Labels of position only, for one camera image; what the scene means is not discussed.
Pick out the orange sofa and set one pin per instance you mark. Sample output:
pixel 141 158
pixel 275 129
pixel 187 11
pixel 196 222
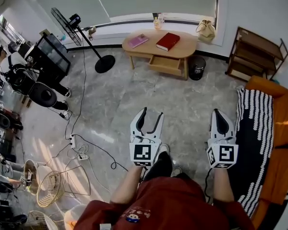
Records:
pixel 284 133

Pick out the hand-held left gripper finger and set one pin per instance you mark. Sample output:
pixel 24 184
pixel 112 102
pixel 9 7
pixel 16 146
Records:
pixel 135 126
pixel 158 129

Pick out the clear drink bottle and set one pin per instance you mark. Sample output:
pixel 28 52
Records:
pixel 157 23

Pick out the black white striped blanket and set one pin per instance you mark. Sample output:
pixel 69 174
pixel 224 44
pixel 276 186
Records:
pixel 250 140

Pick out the pink book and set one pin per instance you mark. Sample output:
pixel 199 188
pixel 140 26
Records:
pixel 138 41

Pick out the person's red shirt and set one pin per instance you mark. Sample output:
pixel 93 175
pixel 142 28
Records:
pixel 170 205

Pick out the black waste bin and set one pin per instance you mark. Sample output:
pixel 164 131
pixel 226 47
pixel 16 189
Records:
pixel 196 68

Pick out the person's right forearm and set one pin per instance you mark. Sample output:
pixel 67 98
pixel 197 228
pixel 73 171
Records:
pixel 223 186

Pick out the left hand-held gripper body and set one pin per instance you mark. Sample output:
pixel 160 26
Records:
pixel 144 153

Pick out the person's left forearm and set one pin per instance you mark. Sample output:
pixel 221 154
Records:
pixel 128 186

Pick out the person's black trouser leg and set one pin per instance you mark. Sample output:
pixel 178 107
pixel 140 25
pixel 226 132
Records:
pixel 159 166

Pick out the black round chair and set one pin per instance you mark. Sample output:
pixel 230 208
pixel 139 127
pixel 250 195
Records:
pixel 42 95

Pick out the person's white shoe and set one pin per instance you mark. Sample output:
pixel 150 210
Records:
pixel 176 171
pixel 164 148

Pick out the dark wooden shelf rack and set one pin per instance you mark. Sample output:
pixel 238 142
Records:
pixel 254 54

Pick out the white power strip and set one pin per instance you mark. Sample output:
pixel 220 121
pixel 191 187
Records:
pixel 83 157
pixel 73 141

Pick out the black floor fan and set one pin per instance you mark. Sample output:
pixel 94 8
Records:
pixel 105 63

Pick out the red hardcover book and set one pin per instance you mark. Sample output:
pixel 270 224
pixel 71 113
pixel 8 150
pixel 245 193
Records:
pixel 168 41

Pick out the wooden drawer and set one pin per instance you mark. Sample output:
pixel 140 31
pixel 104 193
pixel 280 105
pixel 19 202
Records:
pixel 165 67

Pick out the wooden coffee table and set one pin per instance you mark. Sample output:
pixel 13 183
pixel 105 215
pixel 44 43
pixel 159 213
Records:
pixel 151 45

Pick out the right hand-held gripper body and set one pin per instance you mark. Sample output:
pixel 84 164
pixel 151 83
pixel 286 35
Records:
pixel 224 153

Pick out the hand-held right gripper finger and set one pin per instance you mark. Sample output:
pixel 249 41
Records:
pixel 214 126
pixel 226 127

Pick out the black glass cabinet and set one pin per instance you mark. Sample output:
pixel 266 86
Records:
pixel 51 54

